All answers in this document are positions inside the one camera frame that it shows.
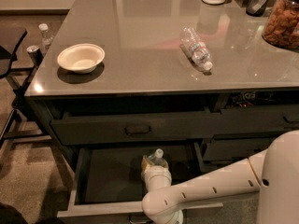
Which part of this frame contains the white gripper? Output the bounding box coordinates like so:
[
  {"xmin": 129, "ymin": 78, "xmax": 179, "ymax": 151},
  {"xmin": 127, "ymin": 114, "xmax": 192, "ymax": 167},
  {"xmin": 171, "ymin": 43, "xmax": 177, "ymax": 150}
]
[{"xmin": 141, "ymin": 156, "xmax": 172, "ymax": 191}]

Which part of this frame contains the clear blue-label water bottle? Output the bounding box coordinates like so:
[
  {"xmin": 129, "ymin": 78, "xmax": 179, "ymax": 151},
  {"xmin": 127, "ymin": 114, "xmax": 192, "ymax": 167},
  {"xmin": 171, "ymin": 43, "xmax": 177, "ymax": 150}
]
[{"xmin": 148, "ymin": 148, "xmax": 166, "ymax": 166}]

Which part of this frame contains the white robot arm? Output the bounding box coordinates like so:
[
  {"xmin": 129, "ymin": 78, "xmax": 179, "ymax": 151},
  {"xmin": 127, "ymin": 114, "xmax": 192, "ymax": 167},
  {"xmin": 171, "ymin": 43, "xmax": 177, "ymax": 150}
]
[{"xmin": 142, "ymin": 131, "xmax": 299, "ymax": 224}]

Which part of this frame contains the dark top left drawer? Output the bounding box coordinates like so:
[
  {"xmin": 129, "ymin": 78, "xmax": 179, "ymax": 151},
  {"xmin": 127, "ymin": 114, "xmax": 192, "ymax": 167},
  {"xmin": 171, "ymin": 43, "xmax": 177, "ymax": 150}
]
[{"xmin": 50, "ymin": 111, "xmax": 221, "ymax": 145}]

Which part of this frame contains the dark drawer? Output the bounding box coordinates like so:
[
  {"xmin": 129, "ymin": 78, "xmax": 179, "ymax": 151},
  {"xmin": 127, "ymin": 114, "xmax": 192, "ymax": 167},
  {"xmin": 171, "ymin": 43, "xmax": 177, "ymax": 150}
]
[
  {"xmin": 203, "ymin": 138, "xmax": 273, "ymax": 161},
  {"xmin": 203, "ymin": 160, "xmax": 237, "ymax": 173},
  {"xmin": 221, "ymin": 105, "xmax": 299, "ymax": 133},
  {"xmin": 50, "ymin": 111, "xmax": 221, "ymax": 145}
]

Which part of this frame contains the open middle drawer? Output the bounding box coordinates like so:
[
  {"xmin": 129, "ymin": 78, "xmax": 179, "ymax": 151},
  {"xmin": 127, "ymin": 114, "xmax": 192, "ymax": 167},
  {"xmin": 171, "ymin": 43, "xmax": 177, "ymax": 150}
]
[{"xmin": 56, "ymin": 141, "xmax": 224, "ymax": 224}]

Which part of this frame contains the dark right bottom drawer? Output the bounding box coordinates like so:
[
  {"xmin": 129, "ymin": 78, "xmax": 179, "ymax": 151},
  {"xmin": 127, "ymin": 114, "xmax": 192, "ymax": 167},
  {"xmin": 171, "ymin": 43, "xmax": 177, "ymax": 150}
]
[{"xmin": 203, "ymin": 160, "xmax": 237, "ymax": 173}]

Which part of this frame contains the dark right middle drawer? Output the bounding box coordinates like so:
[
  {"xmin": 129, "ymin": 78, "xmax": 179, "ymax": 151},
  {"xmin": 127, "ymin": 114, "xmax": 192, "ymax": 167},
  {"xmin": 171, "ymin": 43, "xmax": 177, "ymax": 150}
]
[{"xmin": 203, "ymin": 138, "xmax": 273, "ymax": 161}]

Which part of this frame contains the crushed clear plastic bottle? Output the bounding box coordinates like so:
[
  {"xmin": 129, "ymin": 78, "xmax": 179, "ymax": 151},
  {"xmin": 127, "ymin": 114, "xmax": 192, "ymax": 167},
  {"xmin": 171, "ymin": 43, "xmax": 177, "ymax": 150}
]
[{"xmin": 180, "ymin": 27, "xmax": 213, "ymax": 72}]

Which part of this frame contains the dark top right drawer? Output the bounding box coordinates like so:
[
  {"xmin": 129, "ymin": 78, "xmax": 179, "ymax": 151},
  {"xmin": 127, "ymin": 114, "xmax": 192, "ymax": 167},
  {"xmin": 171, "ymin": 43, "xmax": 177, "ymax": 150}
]
[{"xmin": 221, "ymin": 105, "xmax": 299, "ymax": 133}]

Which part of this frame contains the small bottle on chair side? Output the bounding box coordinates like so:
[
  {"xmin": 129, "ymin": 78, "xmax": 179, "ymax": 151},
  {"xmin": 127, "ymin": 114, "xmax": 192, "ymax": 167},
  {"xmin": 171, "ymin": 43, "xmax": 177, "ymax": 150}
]
[{"xmin": 38, "ymin": 23, "xmax": 53, "ymax": 51}]

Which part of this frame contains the white paper bowl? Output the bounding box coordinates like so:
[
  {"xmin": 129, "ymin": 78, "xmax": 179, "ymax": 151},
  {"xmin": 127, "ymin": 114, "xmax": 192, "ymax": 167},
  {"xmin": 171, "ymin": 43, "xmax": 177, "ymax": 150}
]
[{"xmin": 57, "ymin": 43, "xmax": 106, "ymax": 74}]

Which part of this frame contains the dark chair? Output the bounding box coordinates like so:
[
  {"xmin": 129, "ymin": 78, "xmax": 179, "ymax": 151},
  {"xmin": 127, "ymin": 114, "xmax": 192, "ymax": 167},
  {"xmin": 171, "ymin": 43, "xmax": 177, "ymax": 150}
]
[{"xmin": 0, "ymin": 27, "xmax": 47, "ymax": 146}]

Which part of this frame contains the metal soda can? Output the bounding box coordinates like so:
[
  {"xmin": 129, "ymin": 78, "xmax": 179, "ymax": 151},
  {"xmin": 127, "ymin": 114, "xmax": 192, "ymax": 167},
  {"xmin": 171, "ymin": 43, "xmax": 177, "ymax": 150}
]
[{"xmin": 26, "ymin": 45, "xmax": 44, "ymax": 66}]

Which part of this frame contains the jar of snacks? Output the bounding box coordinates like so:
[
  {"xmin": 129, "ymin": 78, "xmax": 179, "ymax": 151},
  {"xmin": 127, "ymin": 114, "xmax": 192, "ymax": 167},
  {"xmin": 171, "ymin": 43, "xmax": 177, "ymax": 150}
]
[{"xmin": 263, "ymin": 0, "xmax": 299, "ymax": 49}]

